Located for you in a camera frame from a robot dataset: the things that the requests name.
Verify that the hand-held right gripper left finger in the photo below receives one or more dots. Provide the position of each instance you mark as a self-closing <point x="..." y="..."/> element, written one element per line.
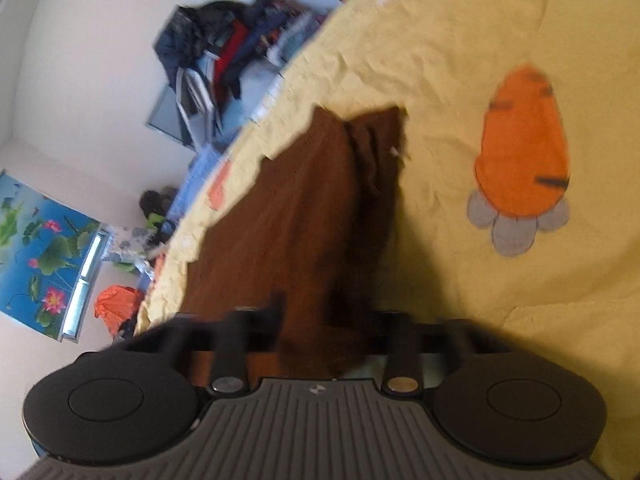
<point x="235" y="345"/>

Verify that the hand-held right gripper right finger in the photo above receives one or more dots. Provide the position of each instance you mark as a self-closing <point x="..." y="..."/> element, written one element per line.
<point x="402" y="350"/>

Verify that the brown knit sweater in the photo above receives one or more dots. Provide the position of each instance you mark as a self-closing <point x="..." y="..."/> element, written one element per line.
<point x="300" y="220"/>

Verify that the pile of clothes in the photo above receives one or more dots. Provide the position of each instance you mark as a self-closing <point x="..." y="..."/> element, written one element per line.
<point x="235" y="45"/>

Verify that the orange plastic bag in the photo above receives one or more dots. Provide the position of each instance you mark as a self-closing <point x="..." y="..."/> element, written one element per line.
<point x="117" y="305"/>

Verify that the green plastic chair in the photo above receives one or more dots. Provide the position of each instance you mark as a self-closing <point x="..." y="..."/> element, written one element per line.
<point x="154" y="221"/>

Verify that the floral pillow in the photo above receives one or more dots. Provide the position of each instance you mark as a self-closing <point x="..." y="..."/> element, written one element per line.
<point x="127" y="242"/>

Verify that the black bag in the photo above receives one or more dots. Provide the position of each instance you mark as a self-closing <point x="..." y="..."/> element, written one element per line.
<point x="156" y="200"/>

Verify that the window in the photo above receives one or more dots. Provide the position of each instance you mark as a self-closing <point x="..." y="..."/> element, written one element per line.
<point x="82" y="280"/>

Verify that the blue quilted blanket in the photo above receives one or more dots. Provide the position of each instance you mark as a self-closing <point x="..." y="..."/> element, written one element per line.
<point x="202" y="180"/>

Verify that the grey framed panel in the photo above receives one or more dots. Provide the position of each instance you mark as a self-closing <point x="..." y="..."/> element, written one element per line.
<point x="167" y="110"/>

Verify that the yellow printed bedspread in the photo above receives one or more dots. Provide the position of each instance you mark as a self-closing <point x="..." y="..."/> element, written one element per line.
<point x="475" y="60"/>

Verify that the lotus flower wall poster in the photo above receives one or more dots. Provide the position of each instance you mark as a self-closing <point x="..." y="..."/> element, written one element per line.
<point x="40" y="250"/>

